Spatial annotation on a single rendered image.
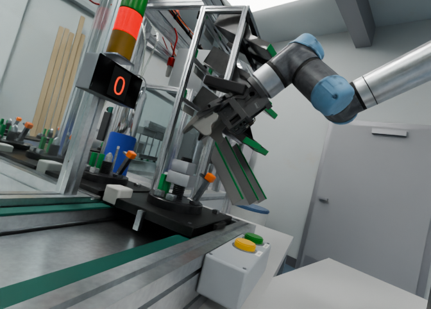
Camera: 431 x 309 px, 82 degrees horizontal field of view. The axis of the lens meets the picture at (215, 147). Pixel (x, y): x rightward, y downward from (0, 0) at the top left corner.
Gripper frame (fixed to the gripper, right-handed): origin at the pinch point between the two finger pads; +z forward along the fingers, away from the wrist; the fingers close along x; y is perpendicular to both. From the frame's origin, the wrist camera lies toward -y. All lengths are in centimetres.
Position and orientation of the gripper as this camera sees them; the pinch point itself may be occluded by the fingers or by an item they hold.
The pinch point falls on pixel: (192, 132)
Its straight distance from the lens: 65.0
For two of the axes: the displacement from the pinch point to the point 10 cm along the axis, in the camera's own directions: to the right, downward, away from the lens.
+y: 5.1, 7.9, -3.5
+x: 3.7, 1.6, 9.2
